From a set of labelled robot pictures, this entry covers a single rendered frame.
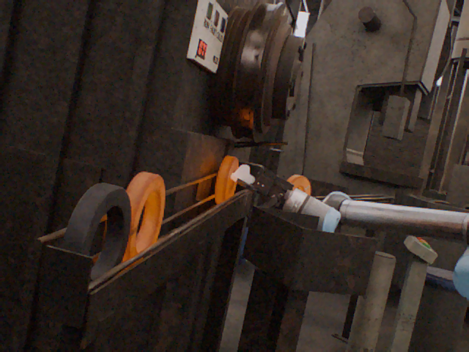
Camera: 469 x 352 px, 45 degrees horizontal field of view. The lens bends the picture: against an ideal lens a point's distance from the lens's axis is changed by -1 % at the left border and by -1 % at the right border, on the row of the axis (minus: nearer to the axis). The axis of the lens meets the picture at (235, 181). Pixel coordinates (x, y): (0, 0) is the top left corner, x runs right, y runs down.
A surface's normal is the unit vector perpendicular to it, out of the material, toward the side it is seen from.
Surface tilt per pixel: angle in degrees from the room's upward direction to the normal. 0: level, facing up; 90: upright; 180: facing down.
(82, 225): 65
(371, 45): 90
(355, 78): 90
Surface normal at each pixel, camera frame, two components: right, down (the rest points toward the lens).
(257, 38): -0.11, -0.29
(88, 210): -0.03, -0.58
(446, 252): 0.06, 0.08
